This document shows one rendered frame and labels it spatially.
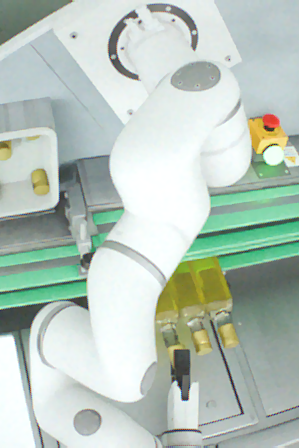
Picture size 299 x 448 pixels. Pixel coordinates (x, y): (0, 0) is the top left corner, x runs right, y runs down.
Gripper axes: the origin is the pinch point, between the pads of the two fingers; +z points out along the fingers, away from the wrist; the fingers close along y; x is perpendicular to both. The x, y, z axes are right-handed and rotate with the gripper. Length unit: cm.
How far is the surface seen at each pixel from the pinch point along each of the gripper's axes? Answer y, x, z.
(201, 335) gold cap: 0.4, -4.3, 5.9
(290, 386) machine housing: -17.8, -29.0, 0.1
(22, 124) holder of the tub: 33, 31, 29
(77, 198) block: 14.6, 21.1, 27.6
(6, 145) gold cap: 27, 34, 29
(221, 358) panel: -14.0, -11.5, 6.6
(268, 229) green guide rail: 4.7, -20.0, 29.5
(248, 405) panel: -13.5, -17.0, -5.5
